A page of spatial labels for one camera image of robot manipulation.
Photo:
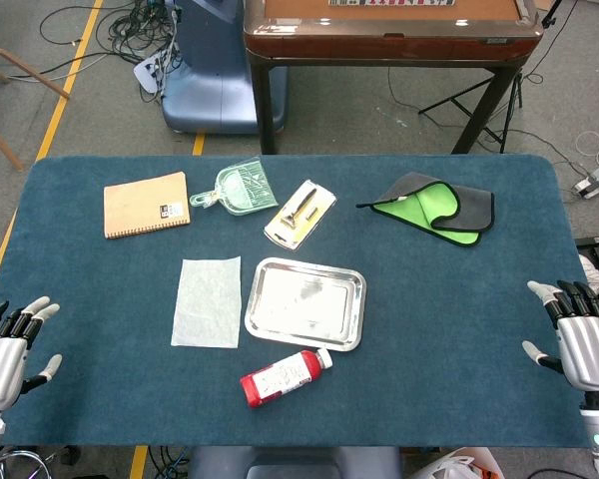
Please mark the green dustpan in plastic bag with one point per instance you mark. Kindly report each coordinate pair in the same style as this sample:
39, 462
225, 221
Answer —
239, 189

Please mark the razor in yellow blister pack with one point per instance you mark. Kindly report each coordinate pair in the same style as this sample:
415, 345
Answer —
299, 214

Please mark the tan spiral notebook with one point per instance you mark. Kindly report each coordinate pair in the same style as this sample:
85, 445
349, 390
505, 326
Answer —
145, 204

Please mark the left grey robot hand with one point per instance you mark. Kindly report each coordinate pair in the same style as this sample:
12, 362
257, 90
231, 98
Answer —
2, 369

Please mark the brown mahjong table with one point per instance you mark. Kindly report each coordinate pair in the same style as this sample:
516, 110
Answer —
379, 45

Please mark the blue mobile robot base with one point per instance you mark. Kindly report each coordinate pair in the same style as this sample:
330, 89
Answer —
214, 75

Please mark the grey robot torso base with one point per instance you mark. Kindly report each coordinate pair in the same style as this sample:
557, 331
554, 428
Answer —
294, 464

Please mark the white power strip with plugs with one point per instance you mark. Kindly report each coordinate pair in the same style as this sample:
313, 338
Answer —
596, 182

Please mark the white paper sheet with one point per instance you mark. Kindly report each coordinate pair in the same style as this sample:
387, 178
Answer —
207, 304

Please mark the white shoe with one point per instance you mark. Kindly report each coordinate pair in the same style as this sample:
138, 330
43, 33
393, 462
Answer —
590, 272

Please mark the green and grey microfiber cloth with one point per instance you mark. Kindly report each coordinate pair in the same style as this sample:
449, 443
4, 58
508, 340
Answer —
429, 209

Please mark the red juice bottle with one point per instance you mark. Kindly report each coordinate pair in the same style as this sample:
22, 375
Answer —
279, 379

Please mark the silver metal tray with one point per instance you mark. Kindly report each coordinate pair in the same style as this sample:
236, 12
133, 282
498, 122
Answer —
304, 304

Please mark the wooden chair with white seat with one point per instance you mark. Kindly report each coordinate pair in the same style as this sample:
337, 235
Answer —
30, 75

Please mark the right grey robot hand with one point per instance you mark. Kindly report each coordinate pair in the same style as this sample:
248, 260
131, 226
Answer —
589, 354

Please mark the blue felt table mat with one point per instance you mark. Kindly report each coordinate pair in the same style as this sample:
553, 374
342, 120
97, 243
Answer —
429, 324

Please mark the white plastic bag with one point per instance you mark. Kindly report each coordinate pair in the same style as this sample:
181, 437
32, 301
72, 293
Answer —
454, 466

